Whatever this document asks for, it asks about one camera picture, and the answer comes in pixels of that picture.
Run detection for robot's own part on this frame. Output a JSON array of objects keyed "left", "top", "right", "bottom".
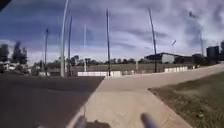
[
  {"left": 73, "top": 115, "right": 88, "bottom": 128},
  {"left": 140, "top": 112, "right": 159, "bottom": 128}
]

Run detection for pale paved path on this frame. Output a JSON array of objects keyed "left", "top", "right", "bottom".
[{"left": 0, "top": 63, "right": 224, "bottom": 128}]

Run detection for dark tall building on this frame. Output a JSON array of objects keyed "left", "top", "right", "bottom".
[{"left": 205, "top": 45, "right": 221, "bottom": 62}]

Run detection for white field fence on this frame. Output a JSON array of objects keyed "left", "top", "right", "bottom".
[{"left": 76, "top": 65, "right": 197, "bottom": 78}]

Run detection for row of tall poles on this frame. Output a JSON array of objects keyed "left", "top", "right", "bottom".
[{"left": 42, "top": 0, "right": 206, "bottom": 79}]

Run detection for dark trees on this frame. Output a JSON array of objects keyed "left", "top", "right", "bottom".
[{"left": 0, "top": 40, "right": 29, "bottom": 66}]

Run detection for grass sports field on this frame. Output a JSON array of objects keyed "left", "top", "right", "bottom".
[{"left": 71, "top": 62, "right": 171, "bottom": 72}]

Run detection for distant row of trees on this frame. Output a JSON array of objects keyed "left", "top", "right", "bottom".
[{"left": 68, "top": 54, "right": 148, "bottom": 66}]

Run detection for low grey building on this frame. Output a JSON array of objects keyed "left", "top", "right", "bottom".
[{"left": 144, "top": 51, "right": 195, "bottom": 65}]

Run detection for grass verge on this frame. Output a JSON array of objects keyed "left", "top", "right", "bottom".
[{"left": 147, "top": 71, "right": 224, "bottom": 128}]

